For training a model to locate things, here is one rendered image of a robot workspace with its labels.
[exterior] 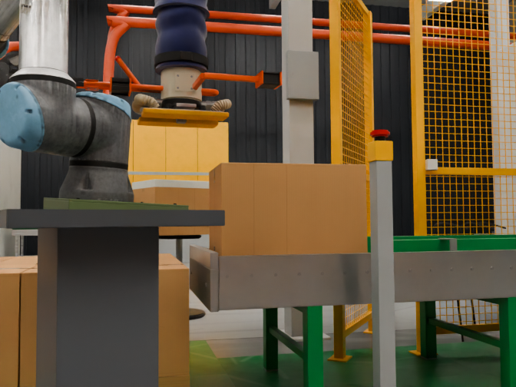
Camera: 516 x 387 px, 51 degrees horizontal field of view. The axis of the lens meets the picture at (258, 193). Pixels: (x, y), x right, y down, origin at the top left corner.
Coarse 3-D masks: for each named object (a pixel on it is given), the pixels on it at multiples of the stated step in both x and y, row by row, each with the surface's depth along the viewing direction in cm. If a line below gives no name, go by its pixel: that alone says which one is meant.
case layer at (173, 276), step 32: (32, 256) 283; (160, 256) 275; (0, 288) 192; (32, 288) 194; (160, 288) 205; (0, 320) 192; (32, 320) 194; (160, 320) 204; (0, 352) 191; (32, 352) 193; (160, 352) 203; (0, 384) 191; (32, 384) 193
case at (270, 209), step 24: (216, 168) 226; (240, 168) 213; (264, 168) 215; (288, 168) 217; (312, 168) 219; (336, 168) 221; (360, 168) 223; (216, 192) 225; (240, 192) 212; (264, 192) 214; (288, 192) 216; (312, 192) 218; (336, 192) 221; (360, 192) 223; (240, 216) 212; (264, 216) 214; (288, 216) 216; (312, 216) 218; (336, 216) 220; (360, 216) 222; (216, 240) 225; (240, 240) 212; (264, 240) 213; (288, 240) 215; (312, 240) 217; (336, 240) 220; (360, 240) 222
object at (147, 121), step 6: (138, 120) 231; (144, 120) 229; (150, 120) 230; (156, 120) 231; (162, 120) 231; (168, 120) 232; (174, 120) 233; (192, 120) 235; (198, 120) 236; (162, 126) 241; (168, 126) 241; (174, 126) 241; (180, 126) 241; (186, 126) 241; (192, 126) 241; (198, 126) 241; (204, 126) 241; (210, 126) 241; (216, 126) 242
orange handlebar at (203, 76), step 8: (88, 80) 216; (96, 80) 217; (200, 80) 209; (224, 80) 209; (232, 80) 209; (240, 80) 209; (248, 80) 210; (256, 80) 211; (88, 88) 218; (96, 88) 219; (104, 88) 222; (136, 88) 222; (144, 88) 223; (152, 88) 223; (160, 88) 224; (208, 88) 231
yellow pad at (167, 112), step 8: (168, 104) 217; (144, 112) 211; (152, 112) 211; (160, 112) 212; (168, 112) 213; (176, 112) 214; (184, 112) 215; (192, 112) 216; (200, 112) 217; (208, 112) 218; (216, 112) 219; (224, 112) 220; (208, 120) 227; (216, 120) 227
